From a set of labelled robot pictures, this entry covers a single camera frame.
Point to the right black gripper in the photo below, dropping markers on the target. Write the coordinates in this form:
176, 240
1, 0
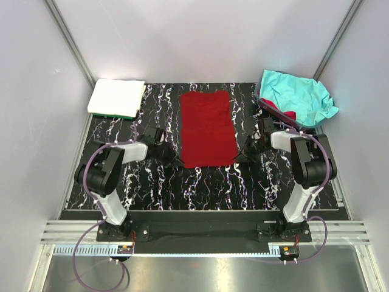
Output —
245, 153

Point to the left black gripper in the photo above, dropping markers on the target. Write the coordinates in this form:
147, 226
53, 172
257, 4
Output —
172, 158

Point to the red t shirt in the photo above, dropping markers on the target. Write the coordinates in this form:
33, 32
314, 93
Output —
207, 133

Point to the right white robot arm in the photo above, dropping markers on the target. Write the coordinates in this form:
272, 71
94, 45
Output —
312, 165

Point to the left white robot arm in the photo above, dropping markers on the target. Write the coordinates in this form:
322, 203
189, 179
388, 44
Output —
98, 174

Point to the crimson t shirt in basket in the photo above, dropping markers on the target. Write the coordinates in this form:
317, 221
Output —
290, 114

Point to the folded white t shirt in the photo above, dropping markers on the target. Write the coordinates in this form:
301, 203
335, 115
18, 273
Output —
116, 97

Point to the teal t shirt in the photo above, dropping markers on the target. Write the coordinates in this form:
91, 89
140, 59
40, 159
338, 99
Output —
308, 98

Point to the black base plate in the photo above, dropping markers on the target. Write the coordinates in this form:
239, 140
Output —
206, 232

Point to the right aluminium frame post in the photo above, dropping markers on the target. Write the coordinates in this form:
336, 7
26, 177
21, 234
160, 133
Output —
338, 37

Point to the aluminium frame post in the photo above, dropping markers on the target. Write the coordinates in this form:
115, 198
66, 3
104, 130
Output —
338, 37
65, 32

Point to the aluminium cross rail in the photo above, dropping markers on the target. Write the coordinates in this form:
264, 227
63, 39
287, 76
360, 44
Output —
339, 232

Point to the left cable duct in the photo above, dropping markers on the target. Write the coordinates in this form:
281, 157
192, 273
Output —
93, 250

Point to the left aluminium frame post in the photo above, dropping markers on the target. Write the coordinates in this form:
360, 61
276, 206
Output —
65, 32

